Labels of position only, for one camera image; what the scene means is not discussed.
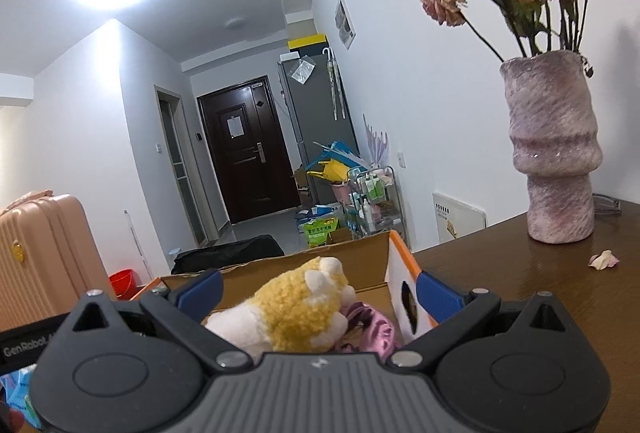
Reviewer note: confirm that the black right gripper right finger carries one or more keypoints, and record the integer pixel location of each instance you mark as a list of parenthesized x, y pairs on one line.
[(497, 366)]

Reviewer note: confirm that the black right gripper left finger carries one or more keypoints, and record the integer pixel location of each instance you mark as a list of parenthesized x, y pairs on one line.
[(140, 366)]

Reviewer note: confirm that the pink satin scrunchie bonnet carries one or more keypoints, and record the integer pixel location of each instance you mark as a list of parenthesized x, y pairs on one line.
[(368, 331)]

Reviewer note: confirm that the white yellow plush toy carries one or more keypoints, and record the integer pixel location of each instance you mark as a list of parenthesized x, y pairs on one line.
[(299, 311)]

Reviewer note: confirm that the person's hand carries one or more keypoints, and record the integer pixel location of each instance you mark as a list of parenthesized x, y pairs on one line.
[(11, 420)]

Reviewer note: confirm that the blue tissue pack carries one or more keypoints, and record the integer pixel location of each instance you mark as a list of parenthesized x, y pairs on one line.
[(16, 388)]

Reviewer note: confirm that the red plastic bucket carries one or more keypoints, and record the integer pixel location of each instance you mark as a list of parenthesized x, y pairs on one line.
[(124, 284)]

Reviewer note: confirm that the pink hard-shell suitcase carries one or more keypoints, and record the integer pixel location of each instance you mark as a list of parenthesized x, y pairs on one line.
[(49, 258)]

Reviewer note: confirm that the fallen pink petal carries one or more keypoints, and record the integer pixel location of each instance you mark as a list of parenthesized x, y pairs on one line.
[(606, 259)]

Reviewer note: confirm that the black bag on floor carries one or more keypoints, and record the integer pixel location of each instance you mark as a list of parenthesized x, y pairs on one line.
[(226, 255)]

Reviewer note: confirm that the orange cardboard box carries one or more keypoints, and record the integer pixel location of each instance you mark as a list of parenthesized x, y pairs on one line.
[(381, 268)]

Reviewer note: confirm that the metal trolley with bottles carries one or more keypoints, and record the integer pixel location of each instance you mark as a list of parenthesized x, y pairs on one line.
[(374, 203)]

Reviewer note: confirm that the pink textured vase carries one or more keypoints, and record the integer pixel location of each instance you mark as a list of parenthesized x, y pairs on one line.
[(554, 134)]

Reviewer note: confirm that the green snack bag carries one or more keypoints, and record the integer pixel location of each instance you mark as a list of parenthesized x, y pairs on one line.
[(317, 231)]

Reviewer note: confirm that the dark brown entrance door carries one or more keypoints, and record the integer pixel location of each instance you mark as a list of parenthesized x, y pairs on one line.
[(247, 146)]

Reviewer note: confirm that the purple feather decoration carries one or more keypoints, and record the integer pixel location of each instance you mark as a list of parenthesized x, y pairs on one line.
[(377, 144)]

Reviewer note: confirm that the blue yellow bag pile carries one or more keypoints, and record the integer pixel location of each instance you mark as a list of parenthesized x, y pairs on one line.
[(336, 163)]

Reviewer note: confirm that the white folded umbrella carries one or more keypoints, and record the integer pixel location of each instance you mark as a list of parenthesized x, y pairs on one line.
[(337, 93)]

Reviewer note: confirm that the grey refrigerator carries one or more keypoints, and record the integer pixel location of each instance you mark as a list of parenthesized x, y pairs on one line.
[(317, 116)]

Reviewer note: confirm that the yellow box on refrigerator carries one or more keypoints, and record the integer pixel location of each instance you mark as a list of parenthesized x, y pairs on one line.
[(302, 42)]

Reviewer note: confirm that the white mop handle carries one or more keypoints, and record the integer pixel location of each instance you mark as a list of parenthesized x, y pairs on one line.
[(138, 245)]

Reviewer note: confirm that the white board leaning on wall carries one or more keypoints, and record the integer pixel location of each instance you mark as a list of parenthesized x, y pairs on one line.
[(455, 219)]

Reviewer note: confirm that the white wall panel box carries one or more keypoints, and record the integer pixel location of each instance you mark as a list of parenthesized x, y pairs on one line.
[(343, 24)]

